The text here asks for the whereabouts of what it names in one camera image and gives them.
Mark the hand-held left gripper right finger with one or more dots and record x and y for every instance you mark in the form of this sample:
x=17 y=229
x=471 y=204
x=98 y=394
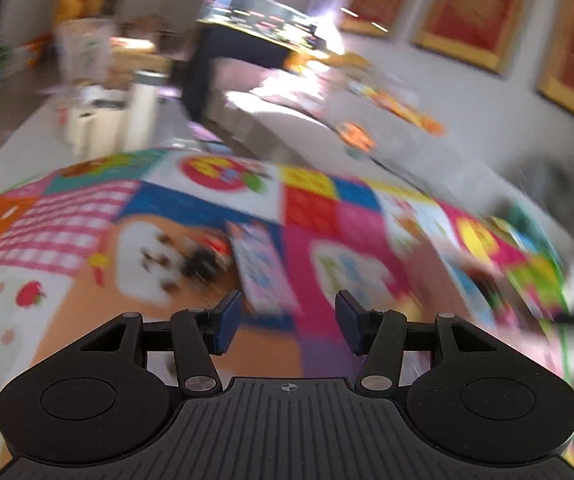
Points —
x=349 y=325

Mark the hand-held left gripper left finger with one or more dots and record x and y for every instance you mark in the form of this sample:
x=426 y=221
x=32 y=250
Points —
x=227 y=322

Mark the pink picture book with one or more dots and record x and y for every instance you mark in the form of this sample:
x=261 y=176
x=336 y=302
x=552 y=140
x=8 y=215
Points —
x=262 y=270

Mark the small dark toy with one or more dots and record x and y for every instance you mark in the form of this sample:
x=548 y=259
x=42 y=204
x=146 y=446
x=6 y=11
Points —
x=199 y=262

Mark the colourful printed play mat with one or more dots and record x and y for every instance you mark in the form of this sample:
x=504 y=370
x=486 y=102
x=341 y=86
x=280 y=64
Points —
x=317 y=210

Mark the grey sofa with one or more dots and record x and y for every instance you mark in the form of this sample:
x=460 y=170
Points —
x=292 y=125

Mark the tall white canister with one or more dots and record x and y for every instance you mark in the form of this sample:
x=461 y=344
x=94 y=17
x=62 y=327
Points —
x=142 y=115

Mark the pile of colourful toys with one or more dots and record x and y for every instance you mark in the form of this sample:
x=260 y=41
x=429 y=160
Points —
x=397 y=102

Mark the short white canister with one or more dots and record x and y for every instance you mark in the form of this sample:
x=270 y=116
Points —
x=94 y=127

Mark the dark fish tank cabinet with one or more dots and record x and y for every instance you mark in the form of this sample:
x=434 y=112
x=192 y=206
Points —
x=217 y=70

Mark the orange plush toy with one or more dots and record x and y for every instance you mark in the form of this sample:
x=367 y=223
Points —
x=72 y=2

